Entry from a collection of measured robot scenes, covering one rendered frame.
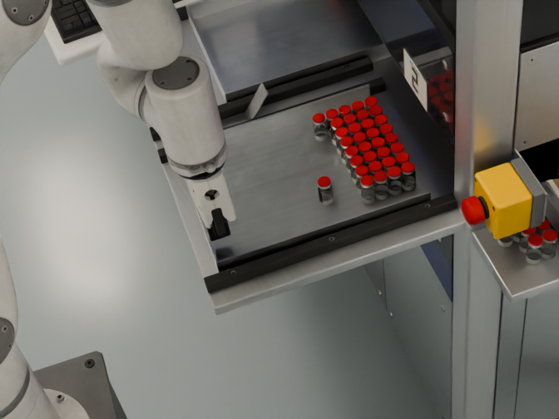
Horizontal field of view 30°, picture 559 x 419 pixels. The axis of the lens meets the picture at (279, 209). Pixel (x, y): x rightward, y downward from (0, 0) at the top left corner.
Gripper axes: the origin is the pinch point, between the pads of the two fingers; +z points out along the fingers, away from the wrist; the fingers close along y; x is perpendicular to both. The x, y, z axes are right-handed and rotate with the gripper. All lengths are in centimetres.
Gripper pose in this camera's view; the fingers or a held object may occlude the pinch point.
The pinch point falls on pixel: (217, 226)
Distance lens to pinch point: 157.3
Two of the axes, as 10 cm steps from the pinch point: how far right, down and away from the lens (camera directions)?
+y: -3.2, -7.0, 6.4
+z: 1.2, 6.3, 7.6
